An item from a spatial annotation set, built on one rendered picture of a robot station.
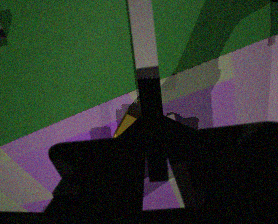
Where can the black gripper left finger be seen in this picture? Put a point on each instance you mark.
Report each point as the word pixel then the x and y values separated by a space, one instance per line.
pixel 124 154

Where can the yellow rectangular block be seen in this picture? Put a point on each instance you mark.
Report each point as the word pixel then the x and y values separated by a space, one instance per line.
pixel 130 116

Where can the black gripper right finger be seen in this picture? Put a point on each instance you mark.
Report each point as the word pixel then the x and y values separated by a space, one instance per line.
pixel 189 150

